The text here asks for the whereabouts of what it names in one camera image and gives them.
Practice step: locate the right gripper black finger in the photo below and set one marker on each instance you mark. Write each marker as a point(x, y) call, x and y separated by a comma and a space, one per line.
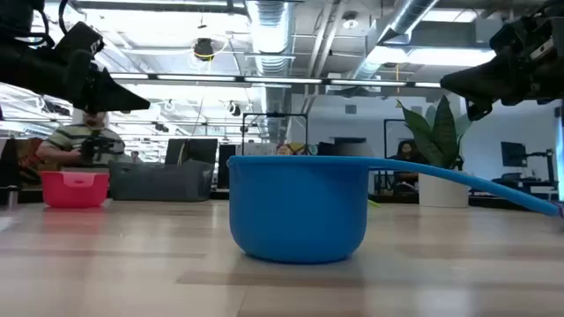
point(471, 86)
point(478, 111)

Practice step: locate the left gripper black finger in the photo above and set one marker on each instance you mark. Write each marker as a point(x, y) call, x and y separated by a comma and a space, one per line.
point(114, 99)

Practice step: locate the grey plastic basket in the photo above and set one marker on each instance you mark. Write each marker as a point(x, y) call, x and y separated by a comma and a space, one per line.
point(158, 182)

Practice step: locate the pink measuring cup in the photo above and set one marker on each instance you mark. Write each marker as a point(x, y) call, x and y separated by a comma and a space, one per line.
point(72, 193)

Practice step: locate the small dark blue measuring cup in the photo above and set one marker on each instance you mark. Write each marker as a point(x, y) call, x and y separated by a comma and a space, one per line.
point(561, 211)

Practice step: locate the green measuring cup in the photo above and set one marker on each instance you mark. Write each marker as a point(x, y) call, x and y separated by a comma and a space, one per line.
point(373, 203)

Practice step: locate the large blue measuring cup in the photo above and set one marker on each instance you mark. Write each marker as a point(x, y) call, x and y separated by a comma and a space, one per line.
point(299, 211)

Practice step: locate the green snake plant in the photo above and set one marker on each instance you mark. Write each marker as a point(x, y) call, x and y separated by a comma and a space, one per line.
point(443, 132)

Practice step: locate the small black desk monitor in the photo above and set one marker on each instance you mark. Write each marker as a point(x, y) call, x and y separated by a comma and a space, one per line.
point(513, 154)

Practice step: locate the person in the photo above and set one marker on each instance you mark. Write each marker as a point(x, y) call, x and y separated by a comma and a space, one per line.
point(405, 152)
point(136, 157)
point(61, 141)

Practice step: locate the dark office desk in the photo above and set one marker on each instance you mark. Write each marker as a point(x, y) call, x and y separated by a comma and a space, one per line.
point(529, 182)

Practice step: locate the white plant pot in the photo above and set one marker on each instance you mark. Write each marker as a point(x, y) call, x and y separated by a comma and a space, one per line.
point(443, 191)

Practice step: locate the colourful patterned tapestry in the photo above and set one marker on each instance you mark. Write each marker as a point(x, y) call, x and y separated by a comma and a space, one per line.
point(28, 158)

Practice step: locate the wide black monitor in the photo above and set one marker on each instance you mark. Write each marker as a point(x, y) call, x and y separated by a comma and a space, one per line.
point(198, 152)

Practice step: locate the long ceiling light bar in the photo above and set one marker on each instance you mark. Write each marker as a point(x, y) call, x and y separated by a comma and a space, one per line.
point(370, 82)

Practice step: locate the grey cylinder bin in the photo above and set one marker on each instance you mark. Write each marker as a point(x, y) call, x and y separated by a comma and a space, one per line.
point(352, 149)

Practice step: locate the black panel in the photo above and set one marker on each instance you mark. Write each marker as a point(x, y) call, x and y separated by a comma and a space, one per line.
point(325, 149)

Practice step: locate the colourful mural board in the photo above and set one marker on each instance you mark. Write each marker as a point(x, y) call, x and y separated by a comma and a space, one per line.
point(304, 149)

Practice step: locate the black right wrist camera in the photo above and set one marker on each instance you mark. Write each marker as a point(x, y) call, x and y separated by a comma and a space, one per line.
point(511, 37)

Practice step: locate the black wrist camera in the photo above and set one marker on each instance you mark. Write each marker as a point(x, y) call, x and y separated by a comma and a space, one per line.
point(511, 37)
point(81, 39)

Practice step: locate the black camera rig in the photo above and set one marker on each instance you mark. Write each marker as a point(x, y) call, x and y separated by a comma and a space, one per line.
point(97, 147)

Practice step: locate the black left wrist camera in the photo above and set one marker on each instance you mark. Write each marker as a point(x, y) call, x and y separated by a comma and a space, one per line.
point(81, 39)

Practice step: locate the silver ventilation duct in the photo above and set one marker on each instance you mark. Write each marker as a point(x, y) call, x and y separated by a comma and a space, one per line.
point(407, 17)
point(271, 35)

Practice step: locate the black aluminium table frame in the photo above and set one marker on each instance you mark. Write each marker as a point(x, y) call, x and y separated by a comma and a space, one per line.
point(398, 199)

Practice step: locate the grey wall vent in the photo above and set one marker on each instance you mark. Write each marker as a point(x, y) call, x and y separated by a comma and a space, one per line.
point(351, 109)

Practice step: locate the grey metal post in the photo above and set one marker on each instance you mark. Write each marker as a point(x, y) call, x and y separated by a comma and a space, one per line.
point(12, 196)

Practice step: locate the black tubular frame stand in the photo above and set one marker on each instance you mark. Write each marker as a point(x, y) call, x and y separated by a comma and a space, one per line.
point(275, 115)

